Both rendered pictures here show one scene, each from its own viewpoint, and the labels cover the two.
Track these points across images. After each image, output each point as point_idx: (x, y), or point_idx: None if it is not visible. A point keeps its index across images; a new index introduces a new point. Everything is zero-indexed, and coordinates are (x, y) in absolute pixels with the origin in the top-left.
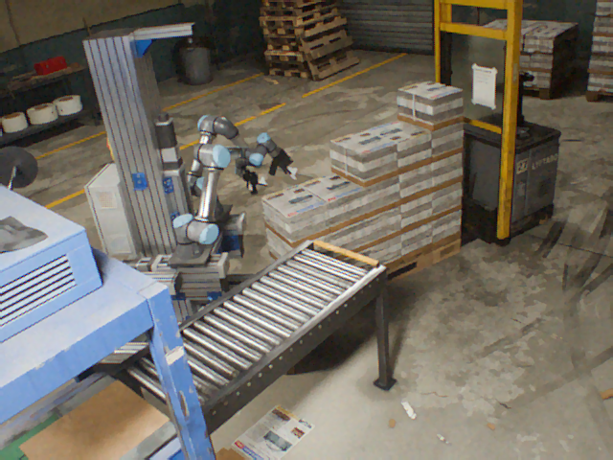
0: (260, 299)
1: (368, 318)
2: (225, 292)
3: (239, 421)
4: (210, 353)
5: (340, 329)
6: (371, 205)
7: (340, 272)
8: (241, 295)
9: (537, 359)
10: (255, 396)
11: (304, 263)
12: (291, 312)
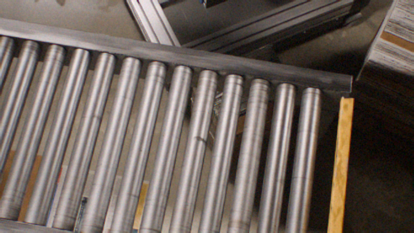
0: (113, 103)
1: (408, 214)
2: (208, 0)
3: (97, 148)
4: (151, 41)
5: (357, 182)
6: None
7: (266, 209)
8: (109, 65)
9: None
10: None
11: (273, 114)
12: (94, 186)
